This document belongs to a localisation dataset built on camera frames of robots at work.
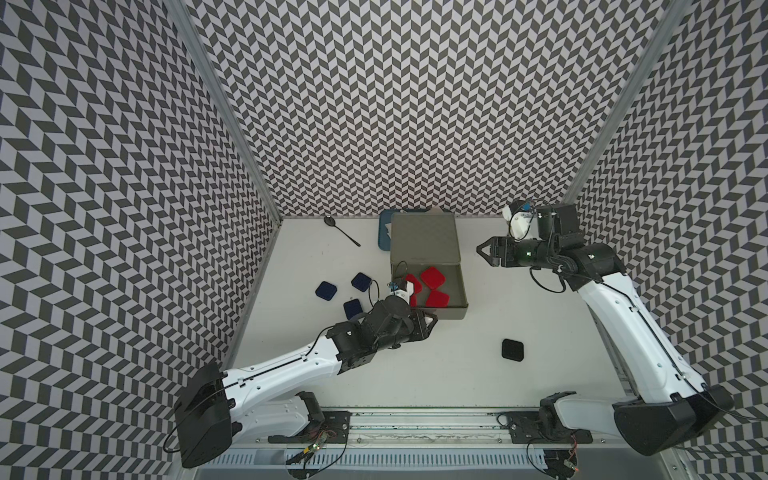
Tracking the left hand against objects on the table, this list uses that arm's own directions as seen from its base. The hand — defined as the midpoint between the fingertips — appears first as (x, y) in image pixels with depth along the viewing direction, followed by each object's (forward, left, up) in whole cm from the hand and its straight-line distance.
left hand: (433, 323), depth 73 cm
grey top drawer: (+11, -6, -1) cm, 13 cm away
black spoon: (+51, +36, -17) cm, 65 cm away
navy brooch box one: (+19, +33, -15) cm, 40 cm away
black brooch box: (-1, -24, -17) cm, 30 cm away
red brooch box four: (+12, +3, -3) cm, 13 cm away
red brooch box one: (+14, -1, -1) cm, 14 cm away
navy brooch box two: (+23, +22, -18) cm, 36 cm away
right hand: (+13, -14, +11) cm, 22 cm away
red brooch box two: (+8, -2, -2) cm, 8 cm away
